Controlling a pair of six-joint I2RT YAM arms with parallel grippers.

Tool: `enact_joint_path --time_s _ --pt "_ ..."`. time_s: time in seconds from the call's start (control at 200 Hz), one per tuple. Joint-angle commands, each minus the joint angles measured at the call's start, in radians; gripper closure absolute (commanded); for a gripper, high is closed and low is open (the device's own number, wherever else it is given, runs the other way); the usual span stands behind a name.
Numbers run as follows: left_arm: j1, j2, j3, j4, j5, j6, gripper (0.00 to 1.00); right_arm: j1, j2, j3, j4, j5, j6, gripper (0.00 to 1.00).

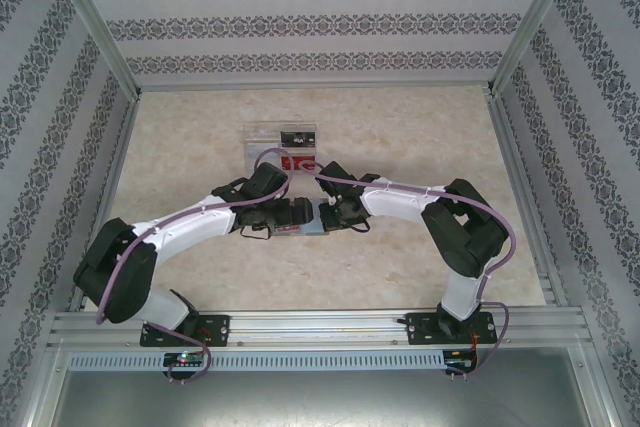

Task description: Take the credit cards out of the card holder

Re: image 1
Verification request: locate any clear acrylic card tray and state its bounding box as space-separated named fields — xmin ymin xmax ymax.
xmin=242 ymin=120 xmax=320 ymax=173

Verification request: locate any blue grey card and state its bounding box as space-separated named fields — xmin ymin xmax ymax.
xmin=301 ymin=214 xmax=327 ymax=236

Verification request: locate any black VIP card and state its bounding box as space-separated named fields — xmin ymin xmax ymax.
xmin=279 ymin=130 xmax=318 ymax=149

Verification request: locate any grey metal sheet panel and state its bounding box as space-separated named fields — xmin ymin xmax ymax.
xmin=29 ymin=346 xmax=616 ymax=427

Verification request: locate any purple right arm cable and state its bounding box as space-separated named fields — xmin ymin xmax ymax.
xmin=298 ymin=160 xmax=517 ymax=382

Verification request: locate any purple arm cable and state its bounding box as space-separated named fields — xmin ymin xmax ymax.
xmin=298 ymin=160 xmax=517 ymax=382
xmin=94 ymin=146 xmax=301 ymax=383

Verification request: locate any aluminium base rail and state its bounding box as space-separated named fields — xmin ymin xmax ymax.
xmin=47 ymin=307 xmax=594 ymax=349

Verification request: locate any aluminium rear rail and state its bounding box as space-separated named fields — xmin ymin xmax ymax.
xmin=134 ymin=79 xmax=496 ymax=93

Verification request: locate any white slotted cable duct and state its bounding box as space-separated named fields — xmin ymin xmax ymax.
xmin=66 ymin=349 xmax=447 ymax=372

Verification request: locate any aluminium side rail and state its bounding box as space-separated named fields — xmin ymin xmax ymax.
xmin=485 ymin=89 xmax=571 ymax=307
xmin=67 ymin=89 xmax=144 ymax=313

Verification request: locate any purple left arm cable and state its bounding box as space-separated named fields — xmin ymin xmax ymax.
xmin=94 ymin=146 xmax=301 ymax=383

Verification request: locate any aluminium frame post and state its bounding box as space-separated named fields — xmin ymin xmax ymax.
xmin=38 ymin=0 xmax=142 ymax=98
xmin=485 ymin=0 xmax=585 ymax=97

